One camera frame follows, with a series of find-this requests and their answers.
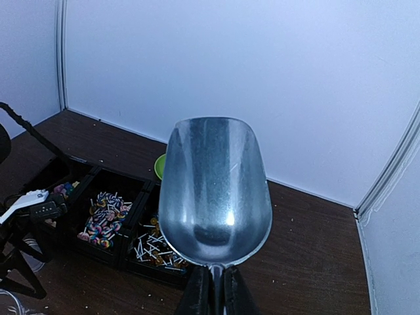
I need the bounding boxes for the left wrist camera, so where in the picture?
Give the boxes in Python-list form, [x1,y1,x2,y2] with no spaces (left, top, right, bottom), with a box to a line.
[1,190,68,225]

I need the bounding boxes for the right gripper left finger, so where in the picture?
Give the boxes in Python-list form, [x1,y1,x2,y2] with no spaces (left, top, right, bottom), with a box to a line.
[175,266,210,315]

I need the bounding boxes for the black bin small lollipops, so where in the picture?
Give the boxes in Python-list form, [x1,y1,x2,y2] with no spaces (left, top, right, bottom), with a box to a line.
[119,182,193,289]

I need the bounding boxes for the metal candy scoop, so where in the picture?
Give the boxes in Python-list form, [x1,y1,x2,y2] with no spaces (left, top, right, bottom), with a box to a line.
[158,117,272,314]

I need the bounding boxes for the clear jar lid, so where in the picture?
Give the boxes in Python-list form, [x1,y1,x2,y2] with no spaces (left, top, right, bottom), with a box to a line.
[22,238,52,273]

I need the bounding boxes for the left aluminium corner post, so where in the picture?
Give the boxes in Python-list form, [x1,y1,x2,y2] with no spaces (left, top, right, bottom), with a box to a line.
[55,0,68,111]

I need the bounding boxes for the aluminium corner post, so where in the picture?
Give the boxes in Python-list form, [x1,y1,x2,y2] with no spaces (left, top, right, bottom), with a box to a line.
[354,103,419,226]
[55,0,68,111]

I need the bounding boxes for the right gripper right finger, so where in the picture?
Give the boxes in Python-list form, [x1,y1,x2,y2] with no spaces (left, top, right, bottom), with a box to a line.
[223,266,261,315]

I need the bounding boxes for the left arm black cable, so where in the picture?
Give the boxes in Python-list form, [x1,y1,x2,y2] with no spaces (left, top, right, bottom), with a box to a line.
[0,101,72,178]

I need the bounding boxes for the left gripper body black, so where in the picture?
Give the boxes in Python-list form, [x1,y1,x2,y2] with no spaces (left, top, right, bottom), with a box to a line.
[1,216,53,299]

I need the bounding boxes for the clear plastic jar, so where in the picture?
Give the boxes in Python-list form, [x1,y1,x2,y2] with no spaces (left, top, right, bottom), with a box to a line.
[0,289,37,315]

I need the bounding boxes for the black bin star candies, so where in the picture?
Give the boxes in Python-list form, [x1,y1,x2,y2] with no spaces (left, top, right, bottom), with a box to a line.
[21,157,101,238]

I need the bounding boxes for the right aluminium corner post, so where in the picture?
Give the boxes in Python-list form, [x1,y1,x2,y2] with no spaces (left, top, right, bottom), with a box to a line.
[354,103,419,226]

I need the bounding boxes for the black bin swirl lollipops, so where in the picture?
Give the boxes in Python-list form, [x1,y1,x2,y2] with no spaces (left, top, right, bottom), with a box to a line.
[60,167,152,268]

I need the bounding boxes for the green saucer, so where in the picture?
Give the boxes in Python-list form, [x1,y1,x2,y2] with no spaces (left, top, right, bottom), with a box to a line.
[154,154,166,180]

